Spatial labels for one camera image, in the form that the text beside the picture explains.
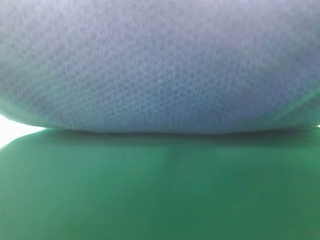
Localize blue waffle-weave towel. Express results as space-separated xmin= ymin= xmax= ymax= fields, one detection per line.
xmin=0 ymin=0 xmax=320 ymax=134

